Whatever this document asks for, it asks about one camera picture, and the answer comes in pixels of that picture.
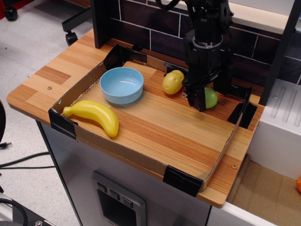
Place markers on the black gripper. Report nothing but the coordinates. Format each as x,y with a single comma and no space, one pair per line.
207,64

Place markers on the green toy pear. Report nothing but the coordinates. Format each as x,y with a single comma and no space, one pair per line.
211,98

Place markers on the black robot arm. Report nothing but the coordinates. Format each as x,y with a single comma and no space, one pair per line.
210,19

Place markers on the light blue bowl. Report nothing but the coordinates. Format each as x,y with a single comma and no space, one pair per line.
122,85

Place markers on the cardboard fence with black tape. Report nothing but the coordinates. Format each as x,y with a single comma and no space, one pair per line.
199,153

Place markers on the yellow toy potato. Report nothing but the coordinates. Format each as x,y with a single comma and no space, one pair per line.
172,82

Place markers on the wooden shelf board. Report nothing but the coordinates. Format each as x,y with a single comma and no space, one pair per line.
258,18

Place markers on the white toy sink counter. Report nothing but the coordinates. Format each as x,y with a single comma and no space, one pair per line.
276,144

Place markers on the yellow plastic banana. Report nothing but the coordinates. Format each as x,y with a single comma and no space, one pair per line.
97,112

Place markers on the orange toy fruit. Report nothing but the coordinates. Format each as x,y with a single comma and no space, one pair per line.
298,183

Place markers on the grey toy oven panel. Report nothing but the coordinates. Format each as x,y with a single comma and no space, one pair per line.
119,206

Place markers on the black caster wheel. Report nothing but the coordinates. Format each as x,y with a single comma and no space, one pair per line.
71,38
11,13

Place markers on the black caster wheel far left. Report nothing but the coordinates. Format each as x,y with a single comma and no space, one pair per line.
11,13

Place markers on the black power plug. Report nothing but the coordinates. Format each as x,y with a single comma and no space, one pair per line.
4,145

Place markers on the black upright post right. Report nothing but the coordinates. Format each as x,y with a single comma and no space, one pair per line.
281,51

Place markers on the black upright post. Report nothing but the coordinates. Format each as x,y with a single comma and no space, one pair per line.
281,51
103,11

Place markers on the black upright post left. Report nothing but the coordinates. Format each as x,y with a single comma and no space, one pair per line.
103,11

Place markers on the black base plate with screw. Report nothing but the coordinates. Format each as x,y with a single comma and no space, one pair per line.
14,214

